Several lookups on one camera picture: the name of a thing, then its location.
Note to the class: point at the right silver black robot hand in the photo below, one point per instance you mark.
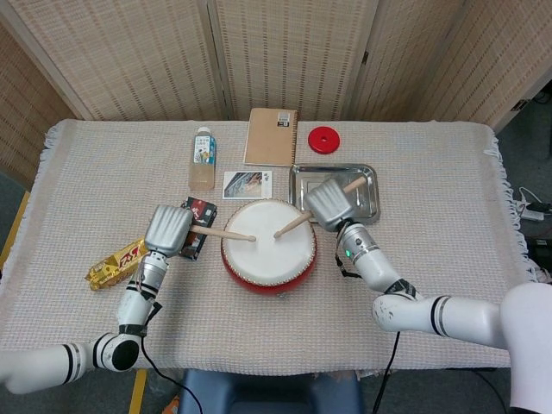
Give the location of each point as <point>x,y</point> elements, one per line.
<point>330,207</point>

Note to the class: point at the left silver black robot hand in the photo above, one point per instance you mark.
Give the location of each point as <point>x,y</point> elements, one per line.
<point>168,230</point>

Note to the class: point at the wooden drumstick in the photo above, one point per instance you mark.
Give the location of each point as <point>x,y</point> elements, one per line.
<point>293,225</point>
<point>228,234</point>

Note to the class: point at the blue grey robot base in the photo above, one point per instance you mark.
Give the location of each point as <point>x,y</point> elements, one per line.
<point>267,392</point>

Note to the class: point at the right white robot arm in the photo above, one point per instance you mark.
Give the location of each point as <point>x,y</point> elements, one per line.
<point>466,319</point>

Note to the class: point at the metal tray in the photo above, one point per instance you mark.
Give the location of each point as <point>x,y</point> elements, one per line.
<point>366,202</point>

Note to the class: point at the red drum with white head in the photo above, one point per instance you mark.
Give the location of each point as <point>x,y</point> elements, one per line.
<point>267,263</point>

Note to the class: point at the dark printed card box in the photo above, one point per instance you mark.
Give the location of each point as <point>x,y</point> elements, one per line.
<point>206,211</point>

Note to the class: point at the gold foil snack package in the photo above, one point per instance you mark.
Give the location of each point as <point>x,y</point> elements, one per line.
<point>116,263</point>

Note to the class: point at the red round plastic disc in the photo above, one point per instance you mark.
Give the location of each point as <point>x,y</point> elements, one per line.
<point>323,140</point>

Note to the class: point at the clear plastic drink bottle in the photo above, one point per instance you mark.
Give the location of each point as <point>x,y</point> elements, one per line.
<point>202,159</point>

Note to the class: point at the white photo postcard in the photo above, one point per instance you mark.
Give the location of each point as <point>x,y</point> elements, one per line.
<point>248,185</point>

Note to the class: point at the brown spiral notebook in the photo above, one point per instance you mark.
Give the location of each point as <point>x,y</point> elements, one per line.
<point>269,138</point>

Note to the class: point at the beige woven tablecloth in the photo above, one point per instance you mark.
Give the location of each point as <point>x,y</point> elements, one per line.
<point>259,328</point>

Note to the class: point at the woven bamboo folding screen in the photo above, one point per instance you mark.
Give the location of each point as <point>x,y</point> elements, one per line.
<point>293,52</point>

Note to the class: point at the white power strip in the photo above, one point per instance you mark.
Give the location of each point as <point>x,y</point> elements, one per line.
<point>532,213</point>

